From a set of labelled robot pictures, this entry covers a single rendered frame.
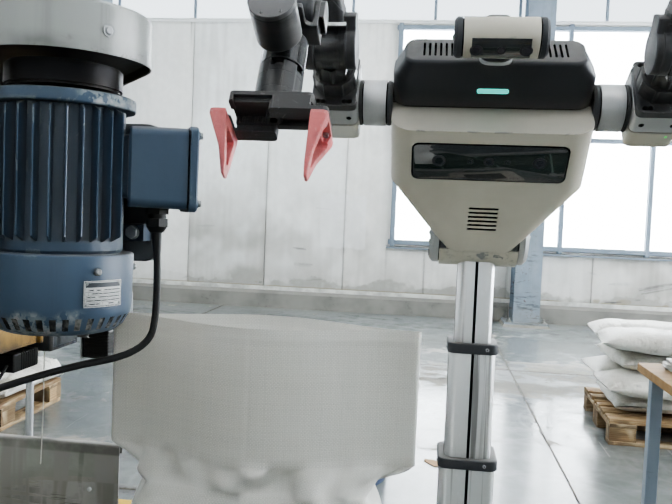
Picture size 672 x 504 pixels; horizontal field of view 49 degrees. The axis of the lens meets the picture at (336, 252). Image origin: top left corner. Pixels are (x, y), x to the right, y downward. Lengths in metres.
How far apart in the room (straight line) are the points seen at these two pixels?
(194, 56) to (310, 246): 2.81
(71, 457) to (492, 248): 0.97
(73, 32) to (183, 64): 9.02
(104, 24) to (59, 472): 1.07
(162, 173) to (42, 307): 0.18
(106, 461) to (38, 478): 0.15
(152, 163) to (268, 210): 8.51
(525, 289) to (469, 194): 7.25
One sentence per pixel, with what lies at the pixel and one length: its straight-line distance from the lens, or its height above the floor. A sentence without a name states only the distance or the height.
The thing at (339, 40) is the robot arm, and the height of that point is 1.52.
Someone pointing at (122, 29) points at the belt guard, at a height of 1.39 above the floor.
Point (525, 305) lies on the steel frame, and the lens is 8.75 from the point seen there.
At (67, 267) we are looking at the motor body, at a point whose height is 1.15.
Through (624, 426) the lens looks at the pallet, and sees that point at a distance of 4.47.
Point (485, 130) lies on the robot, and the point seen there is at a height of 1.38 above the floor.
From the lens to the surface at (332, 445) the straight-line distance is 1.10.
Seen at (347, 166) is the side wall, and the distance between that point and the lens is 9.15.
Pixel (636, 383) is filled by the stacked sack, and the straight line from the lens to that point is 4.40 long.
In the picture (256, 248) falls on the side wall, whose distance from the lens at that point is 9.34.
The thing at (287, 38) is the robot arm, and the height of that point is 1.42.
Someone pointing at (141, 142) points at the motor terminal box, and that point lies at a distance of 0.80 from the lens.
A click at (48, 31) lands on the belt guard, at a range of 0.77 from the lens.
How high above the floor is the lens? 1.22
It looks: 3 degrees down
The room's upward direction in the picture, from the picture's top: 2 degrees clockwise
